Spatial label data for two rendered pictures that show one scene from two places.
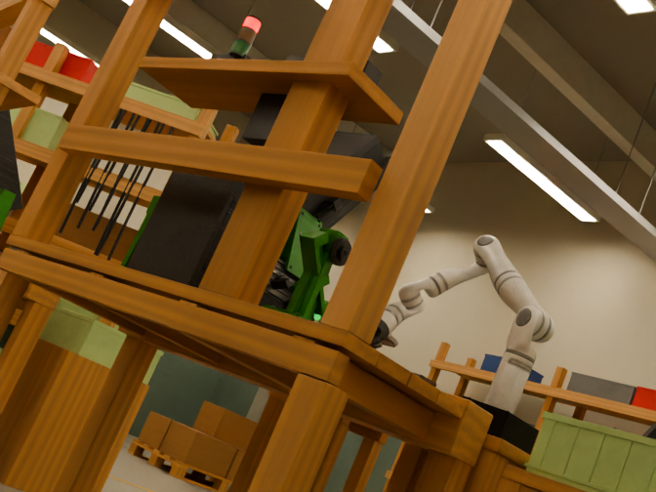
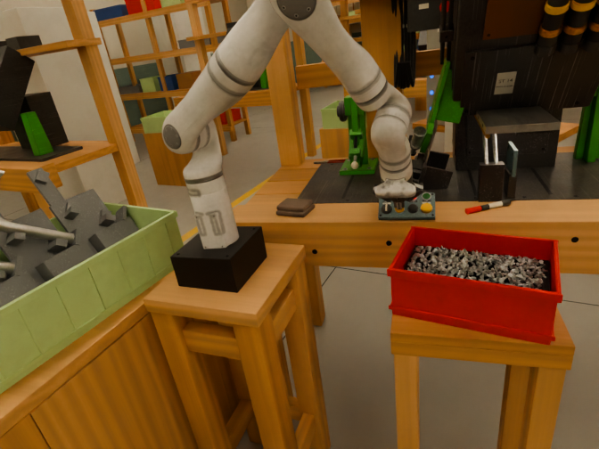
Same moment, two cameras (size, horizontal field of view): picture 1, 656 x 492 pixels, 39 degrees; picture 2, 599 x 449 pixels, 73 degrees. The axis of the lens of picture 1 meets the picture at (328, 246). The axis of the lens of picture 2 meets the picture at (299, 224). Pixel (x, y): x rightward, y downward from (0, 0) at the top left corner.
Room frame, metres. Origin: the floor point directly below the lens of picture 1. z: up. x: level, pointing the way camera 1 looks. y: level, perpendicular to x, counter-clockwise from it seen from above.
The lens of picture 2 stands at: (3.67, -0.86, 1.39)
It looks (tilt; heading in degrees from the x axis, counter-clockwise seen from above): 25 degrees down; 155
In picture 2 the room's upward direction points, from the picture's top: 8 degrees counter-clockwise
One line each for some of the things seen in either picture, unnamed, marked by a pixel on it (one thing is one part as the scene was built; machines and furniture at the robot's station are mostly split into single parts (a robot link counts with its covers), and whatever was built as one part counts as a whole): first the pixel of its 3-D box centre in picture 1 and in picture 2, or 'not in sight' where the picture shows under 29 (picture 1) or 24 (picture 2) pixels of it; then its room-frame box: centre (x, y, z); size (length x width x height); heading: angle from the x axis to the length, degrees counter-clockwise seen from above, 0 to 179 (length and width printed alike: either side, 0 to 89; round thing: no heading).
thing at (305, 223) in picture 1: (296, 244); (448, 96); (2.78, 0.09, 1.17); 0.13 x 0.12 x 0.20; 46
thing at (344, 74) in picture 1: (261, 88); not in sight; (2.59, 0.37, 1.52); 0.90 x 0.25 x 0.04; 46
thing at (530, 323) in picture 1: (527, 335); (196, 147); (2.72, -0.66, 1.19); 0.09 x 0.09 x 0.17; 29
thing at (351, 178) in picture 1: (194, 156); (463, 59); (2.51, 0.44, 1.23); 1.30 x 0.05 x 0.09; 46
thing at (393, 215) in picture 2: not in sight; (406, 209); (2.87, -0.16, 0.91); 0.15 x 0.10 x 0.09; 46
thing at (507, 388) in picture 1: (508, 385); (213, 209); (2.73, -0.65, 1.03); 0.09 x 0.09 x 0.17; 50
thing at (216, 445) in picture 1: (212, 444); not in sight; (9.38, 0.27, 0.37); 1.20 x 0.80 x 0.74; 133
